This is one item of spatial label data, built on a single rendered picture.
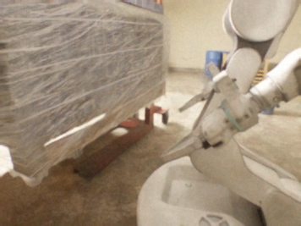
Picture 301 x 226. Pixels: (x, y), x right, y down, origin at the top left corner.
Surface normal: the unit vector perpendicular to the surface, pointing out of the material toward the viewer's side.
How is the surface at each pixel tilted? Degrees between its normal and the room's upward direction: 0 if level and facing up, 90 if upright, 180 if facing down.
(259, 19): 90
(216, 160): 90
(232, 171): 90
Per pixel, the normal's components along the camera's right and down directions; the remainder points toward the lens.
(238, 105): -0.50, -0.16
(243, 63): -0.22, 0.28
